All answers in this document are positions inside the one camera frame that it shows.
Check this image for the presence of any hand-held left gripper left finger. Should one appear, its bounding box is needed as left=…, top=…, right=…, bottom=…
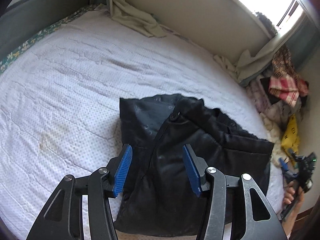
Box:
left=26, top=144, right=133, bottom=240

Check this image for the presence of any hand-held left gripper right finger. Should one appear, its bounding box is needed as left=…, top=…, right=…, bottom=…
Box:
left=182, top=144, right=288, bottom=240

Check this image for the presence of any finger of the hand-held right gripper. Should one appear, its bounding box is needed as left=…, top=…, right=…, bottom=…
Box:
left=278, top=157, right=293, bottom=181
left=287, top=149, right=300, bottom=161

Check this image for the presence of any dark navy printed coat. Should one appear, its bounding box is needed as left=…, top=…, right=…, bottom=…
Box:
left=114, top=94, right=275, bottom=237

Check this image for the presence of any person's right forearm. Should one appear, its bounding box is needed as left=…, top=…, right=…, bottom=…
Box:
left=281, top=200, right=304, bottom=239

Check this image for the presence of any person's right hand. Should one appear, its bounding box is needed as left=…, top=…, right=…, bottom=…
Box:
left=283, top=180, right=304, bottom=205

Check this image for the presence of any yellow patterned pillow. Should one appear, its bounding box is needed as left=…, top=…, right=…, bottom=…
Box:
left=281, top=114, right=301, bottom=155

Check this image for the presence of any pink plaid garment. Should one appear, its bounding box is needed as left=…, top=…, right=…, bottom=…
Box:
left=269, top=76, right=310, bottom=107

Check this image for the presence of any black garment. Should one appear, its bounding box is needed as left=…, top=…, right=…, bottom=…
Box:
left=260, top=77, right=281, bottom=105

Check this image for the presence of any leopard print cloth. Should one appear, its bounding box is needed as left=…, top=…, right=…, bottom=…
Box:
left=271, top=46, right=303, bottom=86

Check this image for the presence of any white quilted mattress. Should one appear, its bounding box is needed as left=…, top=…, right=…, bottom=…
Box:
left=0, top=4, right=285, bottom=240

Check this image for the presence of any purple bushy plant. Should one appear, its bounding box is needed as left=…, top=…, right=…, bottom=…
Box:
left=254, top=10, right=280, bottom=37

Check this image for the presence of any green floral bed sheet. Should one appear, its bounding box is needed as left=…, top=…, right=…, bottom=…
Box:
left=0, top=5, right=100, bottom=72

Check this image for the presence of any grey bed headboard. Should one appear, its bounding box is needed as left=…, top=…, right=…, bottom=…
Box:
left=0, top=0, right=93, bottom=63

